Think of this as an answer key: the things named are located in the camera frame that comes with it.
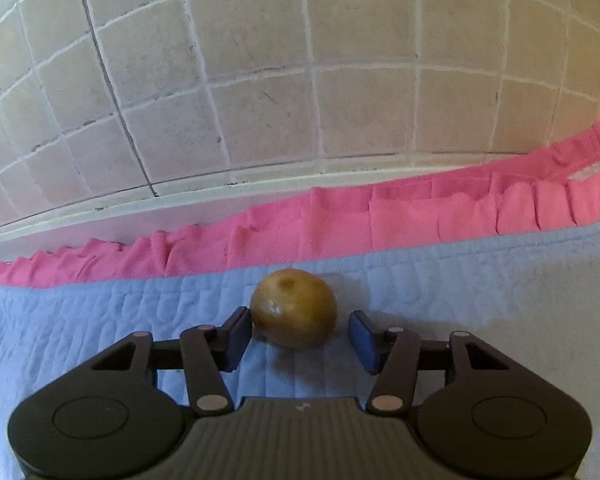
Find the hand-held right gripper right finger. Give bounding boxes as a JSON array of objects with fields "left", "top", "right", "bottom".
[{"left": 348, "top": 309, "right": 506, "bottom": 417}]

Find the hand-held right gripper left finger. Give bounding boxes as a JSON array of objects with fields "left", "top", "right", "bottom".
[{"left": 90, "top": 306, "right": 253, "bottom": 417}]

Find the golden brown round fruit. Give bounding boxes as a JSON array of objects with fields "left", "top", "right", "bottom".
[{"left": 249, "top": 268, "right": 339, "bottom": 350}]

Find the pink towel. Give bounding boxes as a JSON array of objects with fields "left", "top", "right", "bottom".
[{"left": 0, "top": 113, "right": 600, "bottom": 289}]

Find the light blue quilted cloth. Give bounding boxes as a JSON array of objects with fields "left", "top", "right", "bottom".
[{"left": 0, "top": 217, "right": 600, "bottom": 480}]

